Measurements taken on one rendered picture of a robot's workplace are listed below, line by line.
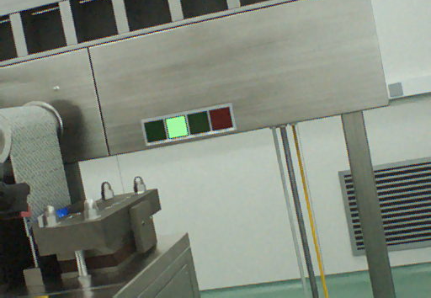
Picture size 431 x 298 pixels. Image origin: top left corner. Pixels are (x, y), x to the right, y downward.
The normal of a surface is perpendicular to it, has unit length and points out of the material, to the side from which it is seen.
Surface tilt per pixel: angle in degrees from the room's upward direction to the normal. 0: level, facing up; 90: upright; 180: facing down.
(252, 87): 90
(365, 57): 90
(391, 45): 90
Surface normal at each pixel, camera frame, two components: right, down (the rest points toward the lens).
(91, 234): -0.22, 0.10
